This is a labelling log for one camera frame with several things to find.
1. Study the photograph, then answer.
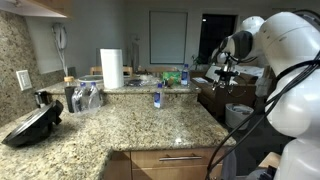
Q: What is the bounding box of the clear Fiji water bottle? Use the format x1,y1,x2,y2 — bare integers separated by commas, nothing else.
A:
180,63,190,86
153,82,165,110

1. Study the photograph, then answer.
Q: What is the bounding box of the small black box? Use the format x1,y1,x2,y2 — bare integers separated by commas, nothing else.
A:
34,89,50,108

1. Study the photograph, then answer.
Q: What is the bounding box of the white wall phone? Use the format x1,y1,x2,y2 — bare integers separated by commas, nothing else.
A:
51,21,69,78

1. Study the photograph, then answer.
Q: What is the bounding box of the wooden lower cabinet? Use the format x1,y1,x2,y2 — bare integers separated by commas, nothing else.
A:
103,146,231,180

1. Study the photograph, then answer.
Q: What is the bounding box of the metal drawer handle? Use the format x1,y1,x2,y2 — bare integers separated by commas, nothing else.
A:
158,154,204,163

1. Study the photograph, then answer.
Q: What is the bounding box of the white bed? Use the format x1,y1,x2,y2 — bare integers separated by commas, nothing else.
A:
238,64,266,78

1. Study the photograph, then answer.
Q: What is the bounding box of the grey bowl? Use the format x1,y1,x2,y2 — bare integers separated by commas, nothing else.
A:
77,74,105,85

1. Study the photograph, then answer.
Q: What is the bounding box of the wide white wall outlet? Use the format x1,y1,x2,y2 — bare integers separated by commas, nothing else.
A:
15,68,34,92

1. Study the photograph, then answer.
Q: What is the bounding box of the white paper towel roll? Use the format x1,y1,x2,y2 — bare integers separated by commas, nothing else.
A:
99,48,125,90

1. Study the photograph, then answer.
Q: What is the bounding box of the dark jar cork lid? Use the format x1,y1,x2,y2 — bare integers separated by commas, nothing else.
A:
63,75,77,113

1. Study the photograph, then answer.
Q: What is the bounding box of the green cardboard box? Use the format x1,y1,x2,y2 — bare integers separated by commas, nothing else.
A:
161,70,182,86

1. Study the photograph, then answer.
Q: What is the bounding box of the black round appliance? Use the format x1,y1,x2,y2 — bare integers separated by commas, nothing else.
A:
1,98,65,148

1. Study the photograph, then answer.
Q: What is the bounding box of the small wrapped water bottle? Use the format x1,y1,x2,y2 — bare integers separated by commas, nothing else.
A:
71,81,90,114
87,81,103,111

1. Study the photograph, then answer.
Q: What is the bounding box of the wooden upper cabinet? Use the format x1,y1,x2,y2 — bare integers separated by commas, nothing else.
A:
0,0,73,19

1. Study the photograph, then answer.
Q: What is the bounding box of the white sheet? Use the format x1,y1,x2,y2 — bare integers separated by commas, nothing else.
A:
203,64,223,84

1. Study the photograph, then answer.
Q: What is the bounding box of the flat black item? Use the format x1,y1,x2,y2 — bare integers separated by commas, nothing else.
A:
127,78,145,87

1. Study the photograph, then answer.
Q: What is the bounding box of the white window blind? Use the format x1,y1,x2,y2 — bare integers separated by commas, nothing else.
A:
148,10,189,65

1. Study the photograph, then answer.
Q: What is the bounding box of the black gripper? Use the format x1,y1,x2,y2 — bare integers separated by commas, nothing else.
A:
212,74,236,93

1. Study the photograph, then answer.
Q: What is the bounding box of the light grey round bin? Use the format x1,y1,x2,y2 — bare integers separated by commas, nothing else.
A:
225,102,255,131

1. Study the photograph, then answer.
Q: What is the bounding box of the dark window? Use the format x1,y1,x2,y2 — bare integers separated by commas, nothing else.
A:
199,13,238,64

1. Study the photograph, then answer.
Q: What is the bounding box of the white hanging bag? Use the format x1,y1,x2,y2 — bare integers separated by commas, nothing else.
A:
254,64,274,98

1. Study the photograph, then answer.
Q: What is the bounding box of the clear plastic container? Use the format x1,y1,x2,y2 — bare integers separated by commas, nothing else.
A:
139,73,162,86

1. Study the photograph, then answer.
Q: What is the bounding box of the green house plant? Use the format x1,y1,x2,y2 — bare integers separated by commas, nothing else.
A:
191,53,205,69

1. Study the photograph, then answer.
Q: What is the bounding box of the wooden dining table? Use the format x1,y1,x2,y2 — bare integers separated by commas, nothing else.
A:
137,64,179,74

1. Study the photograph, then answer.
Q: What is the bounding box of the wooden chair back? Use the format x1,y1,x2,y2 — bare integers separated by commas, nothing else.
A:
88,65,134,77

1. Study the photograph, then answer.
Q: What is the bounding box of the wooden cabinet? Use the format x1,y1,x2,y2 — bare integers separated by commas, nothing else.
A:
103,146,231,180
0,0,73,19

